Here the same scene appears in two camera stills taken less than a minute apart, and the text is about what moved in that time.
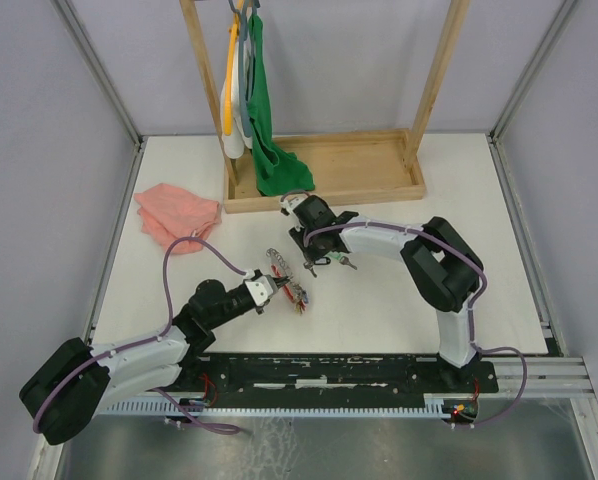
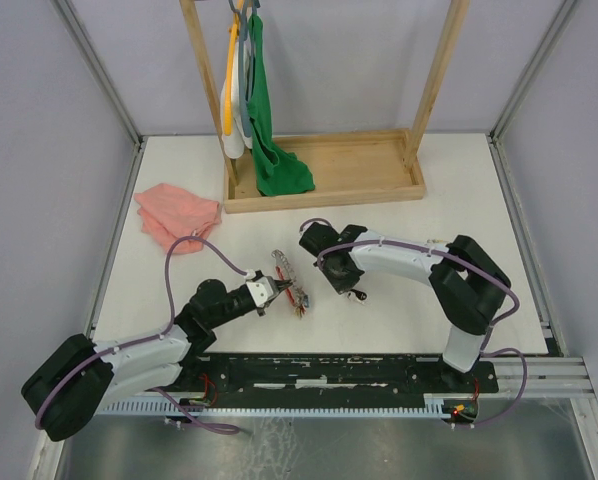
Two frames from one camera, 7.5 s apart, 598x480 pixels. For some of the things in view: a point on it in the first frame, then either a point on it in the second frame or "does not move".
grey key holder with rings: (281, 268) does not move
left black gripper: (279, 281) does not move
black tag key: (317, 261) to (356, 295)
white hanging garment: (233, 145) does not move
